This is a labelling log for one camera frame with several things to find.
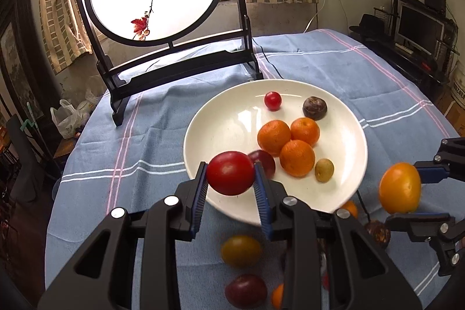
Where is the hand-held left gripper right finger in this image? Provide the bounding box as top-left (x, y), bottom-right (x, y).
top-left (253, 161), bottom-right (424, 310)

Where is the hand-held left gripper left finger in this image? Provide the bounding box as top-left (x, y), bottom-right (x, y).
top-left (38, 161), bottom-right (209, 310)

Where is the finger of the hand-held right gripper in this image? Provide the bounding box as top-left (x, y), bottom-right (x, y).
top-left (385, 213), bottom-right (465, 276)
top-left (414, 137), bottom-right (465, 184)

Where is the orange yellow tomato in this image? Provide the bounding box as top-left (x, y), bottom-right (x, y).
top-left (379, 162), bottom-right (422, 214)

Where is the dark red tomato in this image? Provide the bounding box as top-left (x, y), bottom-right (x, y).
top-left (224, 274), bottom-right (268, 310)
top-left (248, 149), bottom-right (277, 180)

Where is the yellow green kumquat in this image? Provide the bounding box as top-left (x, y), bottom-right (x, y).
top-left (314, 158), bottom-right (335, 183)

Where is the white round plate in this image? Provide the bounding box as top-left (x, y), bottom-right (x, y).
top-left (183, 79), bottom-right (368, 223)

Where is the red cherry tomato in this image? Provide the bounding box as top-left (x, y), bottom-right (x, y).
top-left (264, 91), bottom-right (282, 112)

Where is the dark passion fruit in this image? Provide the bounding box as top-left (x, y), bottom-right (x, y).
top-left (365, 220), bottom-right (391, 249)
top-left (302, 96), bottom-right (328, 121)

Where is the small orange tangerine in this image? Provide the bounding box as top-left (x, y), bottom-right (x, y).
top-left (341, 200), bottom-right (359, 220)

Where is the blue striped tablecloth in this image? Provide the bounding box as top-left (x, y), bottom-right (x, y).
top-left (45, 28), bottom-right (460, 310)

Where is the white bucket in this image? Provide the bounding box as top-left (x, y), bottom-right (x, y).
top-left (450, 59), bottom-right (465, 107)

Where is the computer monitor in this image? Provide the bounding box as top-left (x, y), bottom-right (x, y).
top-left (396, 0), bottom-right (446, 54)

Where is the small white plastic bag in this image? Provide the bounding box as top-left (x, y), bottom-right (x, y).
top-left (85, 88), bottom-right (104, 106)

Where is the black hat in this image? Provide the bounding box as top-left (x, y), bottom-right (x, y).
top-left (349, 14), bottom-right (386, 36)

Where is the grey covered chair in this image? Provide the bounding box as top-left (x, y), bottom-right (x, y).
top-left (7, 114), bottom-right (60, 202)

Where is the dark framed painting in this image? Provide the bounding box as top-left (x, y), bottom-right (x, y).
top-left (0, 0), bottom-right (48, 122)

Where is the white cable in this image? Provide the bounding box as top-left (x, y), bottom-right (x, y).
top-left (303, 0), bottom-right (328, 33)

